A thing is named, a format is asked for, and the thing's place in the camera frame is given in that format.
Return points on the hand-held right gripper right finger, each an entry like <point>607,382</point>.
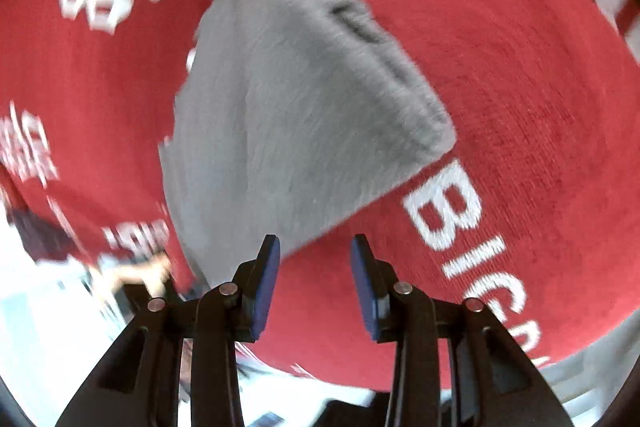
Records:
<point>367,287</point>

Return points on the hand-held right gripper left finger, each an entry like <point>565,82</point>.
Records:
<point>265,287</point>

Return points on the grey knit sweater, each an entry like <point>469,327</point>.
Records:
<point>280,107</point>

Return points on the person's left hand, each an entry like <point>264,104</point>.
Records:
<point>140,272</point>

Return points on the grey cloth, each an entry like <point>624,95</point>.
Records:
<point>590,362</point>

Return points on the red printed blanket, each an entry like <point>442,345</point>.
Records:
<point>525,82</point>

